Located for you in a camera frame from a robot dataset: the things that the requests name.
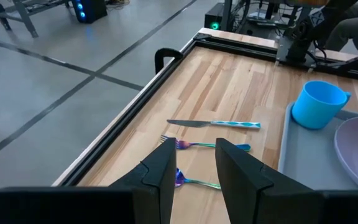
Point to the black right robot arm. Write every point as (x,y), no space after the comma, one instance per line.
(297,46)

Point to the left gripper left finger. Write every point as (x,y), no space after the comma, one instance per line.
(157,174)

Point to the person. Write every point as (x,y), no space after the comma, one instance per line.
(350,28)

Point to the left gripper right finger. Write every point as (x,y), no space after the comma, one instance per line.
(244,186)

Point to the computer tower blue lights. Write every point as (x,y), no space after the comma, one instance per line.
(89,11)

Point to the blue plastic cup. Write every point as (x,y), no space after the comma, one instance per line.
(317,107)

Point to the grey metal table legs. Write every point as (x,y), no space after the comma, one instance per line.
(26,18)

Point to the grey plastic tray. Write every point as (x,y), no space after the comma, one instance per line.
(306,161)

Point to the lilac plastic plate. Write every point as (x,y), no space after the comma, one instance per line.
(356,155)

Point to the black box green light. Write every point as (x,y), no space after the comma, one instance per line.
(213,18)

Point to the black aluminium table frame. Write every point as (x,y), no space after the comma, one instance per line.
(127,119)

